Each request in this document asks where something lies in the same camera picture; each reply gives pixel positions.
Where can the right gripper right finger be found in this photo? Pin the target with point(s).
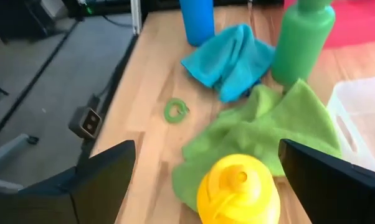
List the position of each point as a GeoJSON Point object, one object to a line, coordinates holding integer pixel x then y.
{"type": "Point", "coordinates": [330, 186]}

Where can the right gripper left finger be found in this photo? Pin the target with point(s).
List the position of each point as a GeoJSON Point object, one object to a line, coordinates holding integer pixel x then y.
{"type": "Point", "coordinates": [97, 186]}

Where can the green microfibre cloth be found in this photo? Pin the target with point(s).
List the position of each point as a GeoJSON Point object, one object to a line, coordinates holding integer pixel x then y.
{"type": "Point", "coordinates": [268, 130]}

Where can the yellow sports bottle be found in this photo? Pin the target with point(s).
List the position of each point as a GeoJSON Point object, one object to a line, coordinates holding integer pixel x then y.
{"type": "Point", "coordinates": [237, 196]}

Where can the green sports bottle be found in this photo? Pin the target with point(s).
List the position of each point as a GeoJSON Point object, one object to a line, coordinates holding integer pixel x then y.
{"type": "Point", "coordinates": [299, 46]}

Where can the teal microfibre cloth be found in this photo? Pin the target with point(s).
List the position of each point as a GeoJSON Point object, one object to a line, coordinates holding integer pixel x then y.
{"type": "Point", "coordinates": [231, 59]}

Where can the blue sports bottle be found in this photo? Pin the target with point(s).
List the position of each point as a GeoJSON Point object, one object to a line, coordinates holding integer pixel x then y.
{"type": "Point", "coordinates": [197, 21]}

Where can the small clear plastic bin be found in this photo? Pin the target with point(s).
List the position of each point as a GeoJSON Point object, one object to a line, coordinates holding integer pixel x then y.
{"type": "Point", "coordinates": [362, 124]}

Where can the grey chair leg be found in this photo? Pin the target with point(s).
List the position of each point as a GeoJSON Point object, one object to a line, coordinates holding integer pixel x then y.
{"type": "Point", "coordinates": [3, 155]}

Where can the pink plastic tray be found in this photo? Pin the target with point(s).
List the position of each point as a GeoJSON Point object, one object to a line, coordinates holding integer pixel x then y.
{"type": "Point", "coordinates": [355, 21]}

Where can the black box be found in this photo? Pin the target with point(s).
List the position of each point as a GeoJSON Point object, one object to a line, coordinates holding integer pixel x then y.
{"type": "Point", "coordinates": [19, 18]}

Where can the silver aluminium bracket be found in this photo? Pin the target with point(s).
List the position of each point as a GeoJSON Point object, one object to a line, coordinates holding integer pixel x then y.
{"type": "Point", "coordinates": [136, 15]}

